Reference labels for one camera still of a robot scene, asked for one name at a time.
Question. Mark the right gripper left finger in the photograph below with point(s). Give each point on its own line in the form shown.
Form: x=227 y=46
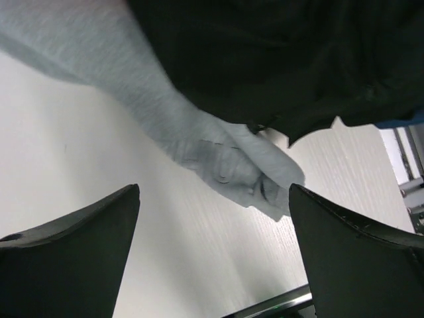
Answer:
x=72 y=266

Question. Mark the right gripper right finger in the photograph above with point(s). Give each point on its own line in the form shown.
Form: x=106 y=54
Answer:
x=356 y=266

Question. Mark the black cloth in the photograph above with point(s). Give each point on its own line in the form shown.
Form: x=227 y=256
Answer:
x=291 y=66

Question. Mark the grey cloth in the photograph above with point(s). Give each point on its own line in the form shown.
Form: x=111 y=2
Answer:
x=98 y=43

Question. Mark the dark blue cloth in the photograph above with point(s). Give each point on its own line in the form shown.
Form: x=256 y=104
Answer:
x=416 y=119

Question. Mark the aluminium frame rail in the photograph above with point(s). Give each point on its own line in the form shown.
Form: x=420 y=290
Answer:
x=410 y=142

